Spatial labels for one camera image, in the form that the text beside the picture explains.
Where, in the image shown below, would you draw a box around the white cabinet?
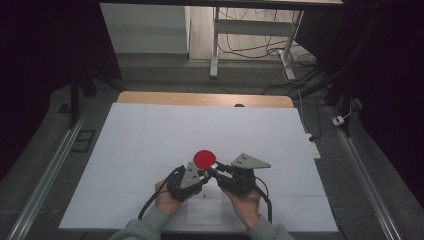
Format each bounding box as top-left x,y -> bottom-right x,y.
99,3 -> 191,55

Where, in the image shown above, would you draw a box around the round red ink pad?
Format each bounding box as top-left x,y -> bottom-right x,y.
193,149 -> 217,170

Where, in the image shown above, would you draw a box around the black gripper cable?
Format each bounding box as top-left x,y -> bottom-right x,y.
254,175 -> 274,225
137,179 -> 168,221

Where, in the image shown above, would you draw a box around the person's right hand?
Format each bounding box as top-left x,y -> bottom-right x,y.
220,185 -> 263,231

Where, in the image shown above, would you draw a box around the black stand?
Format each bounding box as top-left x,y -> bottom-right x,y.
67,61 -> 127,130
299,19 -> 371,138

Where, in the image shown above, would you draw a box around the white power strip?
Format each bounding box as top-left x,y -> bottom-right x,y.
304,133 -> 322,160

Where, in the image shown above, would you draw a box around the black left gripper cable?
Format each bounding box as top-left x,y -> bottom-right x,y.
137,179 -> 168,221

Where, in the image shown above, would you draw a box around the person's left hand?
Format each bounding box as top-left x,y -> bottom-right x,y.
154,178 -> 185,218

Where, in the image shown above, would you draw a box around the white table cover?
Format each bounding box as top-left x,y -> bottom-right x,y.
58,102 -> 339,233

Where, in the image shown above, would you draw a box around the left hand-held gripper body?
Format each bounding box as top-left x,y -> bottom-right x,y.
165,161 -> 205,203

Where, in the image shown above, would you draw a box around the loose floor cables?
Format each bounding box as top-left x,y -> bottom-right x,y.
218,8 -> 318,95

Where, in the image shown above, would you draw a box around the white desk frame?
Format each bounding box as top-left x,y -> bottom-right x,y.
209,6 -> 305,81

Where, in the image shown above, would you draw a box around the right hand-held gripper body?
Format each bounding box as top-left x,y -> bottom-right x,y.
215,152 -> 272,197

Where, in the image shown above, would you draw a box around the white paper sheet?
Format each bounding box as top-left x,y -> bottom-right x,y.
186,176 -> 223,225

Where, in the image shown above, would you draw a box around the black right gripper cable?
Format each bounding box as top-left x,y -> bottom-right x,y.
254,175 -> 274,225

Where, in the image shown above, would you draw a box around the metal floor rail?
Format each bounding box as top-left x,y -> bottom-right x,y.
6,111 -> 87,240
328,106 -> 403,240

